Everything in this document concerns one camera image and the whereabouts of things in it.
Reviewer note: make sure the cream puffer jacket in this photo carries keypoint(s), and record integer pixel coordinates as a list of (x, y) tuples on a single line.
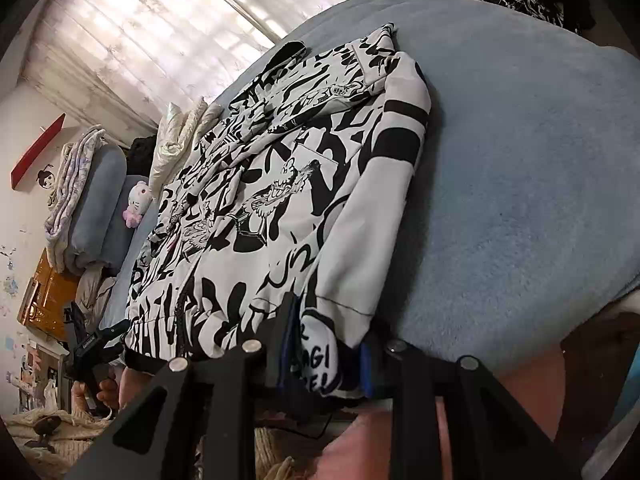
[(175, 135)]

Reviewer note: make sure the pink and white cat plush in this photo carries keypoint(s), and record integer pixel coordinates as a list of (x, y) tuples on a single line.
[(136, 200)]

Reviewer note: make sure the person's pink clothing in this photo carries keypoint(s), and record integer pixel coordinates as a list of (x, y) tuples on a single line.
[(360, 450)]

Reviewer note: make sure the person's left hand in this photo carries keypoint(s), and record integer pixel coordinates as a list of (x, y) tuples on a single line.
[(107, 391)]

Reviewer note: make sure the black and white printed jacket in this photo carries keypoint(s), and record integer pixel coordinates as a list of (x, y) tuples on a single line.
[(280, 200)]

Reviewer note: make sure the folded floral blanket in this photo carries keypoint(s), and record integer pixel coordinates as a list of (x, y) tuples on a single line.
[(70, 185)]

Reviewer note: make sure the red wall shelf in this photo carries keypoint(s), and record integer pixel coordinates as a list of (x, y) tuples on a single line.
[(37, 150)]

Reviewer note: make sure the white sheer curtain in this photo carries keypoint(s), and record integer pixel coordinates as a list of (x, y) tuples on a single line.
[(125, 35)]

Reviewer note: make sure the brown wooden nightstand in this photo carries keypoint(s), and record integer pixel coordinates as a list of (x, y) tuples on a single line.
[(45, 290)]

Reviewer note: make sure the cream knitted cloth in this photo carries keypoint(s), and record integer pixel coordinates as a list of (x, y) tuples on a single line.
[(50, 435)]

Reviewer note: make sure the black clothing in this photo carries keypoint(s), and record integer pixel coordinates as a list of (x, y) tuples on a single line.
[(140, 155)]

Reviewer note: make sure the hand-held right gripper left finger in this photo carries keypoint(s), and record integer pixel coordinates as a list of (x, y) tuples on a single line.
[(280, 355)]

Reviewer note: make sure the folded blue quilt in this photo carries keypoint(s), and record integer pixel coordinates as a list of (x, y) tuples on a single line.
[(97, 195)]

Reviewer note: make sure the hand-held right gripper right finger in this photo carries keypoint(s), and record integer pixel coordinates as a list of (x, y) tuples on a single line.
[(368, 370)]

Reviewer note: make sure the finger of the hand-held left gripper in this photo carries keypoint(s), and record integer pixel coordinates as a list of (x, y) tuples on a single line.
[(116, 332)]

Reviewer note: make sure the cartoon face wall sticker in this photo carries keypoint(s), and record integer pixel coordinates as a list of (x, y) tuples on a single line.
[(46, 177)]

